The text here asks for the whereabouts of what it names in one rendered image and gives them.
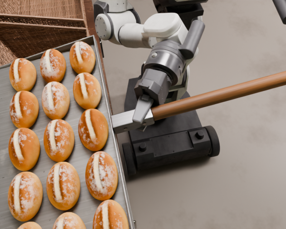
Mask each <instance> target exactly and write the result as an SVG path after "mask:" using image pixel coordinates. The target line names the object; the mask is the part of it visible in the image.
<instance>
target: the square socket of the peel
mask: <svg viewBox="0 0 286 229"><path fill-rule="evenodd" d="M151 110H152V109H151V108H150V110H149V111H148V113H147V115H146V116H145V118H144V120H143V121H142V123H141V124H139V123H136V122H133V121H132V118H133V114H134V111H135V109H133V110H129V111H126V112H122V113H119V114H114V115H111V116H110V118H111V123H112V128H113V130H114V132H115V134H119V133H122V132H126V131H130V130H133V129H137V128H141V127H144V126H148V125H152V124H154V122H155V121H154V117H153V113H152V111H151Z"/></svg>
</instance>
